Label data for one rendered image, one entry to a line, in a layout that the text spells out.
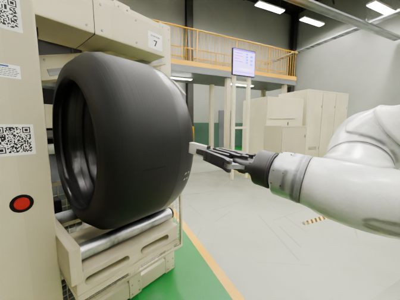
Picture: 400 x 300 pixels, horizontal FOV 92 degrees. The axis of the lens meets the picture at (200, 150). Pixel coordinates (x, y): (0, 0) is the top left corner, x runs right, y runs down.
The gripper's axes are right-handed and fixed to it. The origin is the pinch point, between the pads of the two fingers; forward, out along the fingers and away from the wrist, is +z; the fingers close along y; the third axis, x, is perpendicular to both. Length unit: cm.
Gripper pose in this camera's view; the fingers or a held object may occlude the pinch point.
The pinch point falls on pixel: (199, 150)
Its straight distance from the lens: 51.6
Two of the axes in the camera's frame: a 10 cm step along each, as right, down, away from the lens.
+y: -6.5, 0.9, -7.5
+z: -7.5, -2.1, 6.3
